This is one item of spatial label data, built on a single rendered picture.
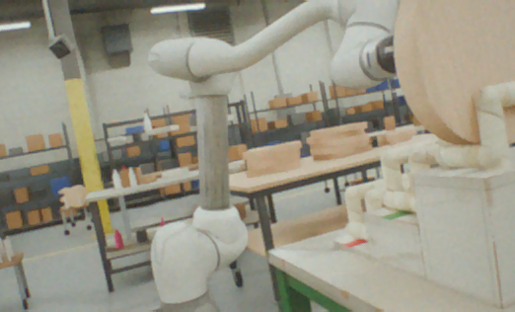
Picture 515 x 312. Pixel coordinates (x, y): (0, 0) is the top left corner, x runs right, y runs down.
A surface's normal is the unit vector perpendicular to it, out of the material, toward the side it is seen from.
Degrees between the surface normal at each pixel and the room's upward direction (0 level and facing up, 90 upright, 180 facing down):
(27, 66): 90
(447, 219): 90
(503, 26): 90
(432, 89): 90
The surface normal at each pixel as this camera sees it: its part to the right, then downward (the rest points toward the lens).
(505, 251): 0.29, 0.00
